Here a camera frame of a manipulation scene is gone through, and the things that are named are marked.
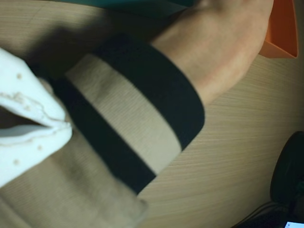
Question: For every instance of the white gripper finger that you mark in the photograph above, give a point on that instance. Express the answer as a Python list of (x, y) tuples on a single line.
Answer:
[(21, 88), (28, 149)]

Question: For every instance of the forearm in striped sleeve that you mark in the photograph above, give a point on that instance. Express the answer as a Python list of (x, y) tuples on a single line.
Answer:
[(133, 107)]

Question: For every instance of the teal plastic box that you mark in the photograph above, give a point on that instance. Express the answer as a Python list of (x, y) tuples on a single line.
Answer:
[(154, 3)]

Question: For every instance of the orange plastic box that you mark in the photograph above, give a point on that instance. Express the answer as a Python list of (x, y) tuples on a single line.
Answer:
[(282, 28)]

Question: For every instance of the bare human hand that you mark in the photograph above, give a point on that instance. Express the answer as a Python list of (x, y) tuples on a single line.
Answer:
[(221, 42)]

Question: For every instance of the dark round object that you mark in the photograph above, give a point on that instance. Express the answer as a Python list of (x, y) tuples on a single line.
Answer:
[(292, 171)]

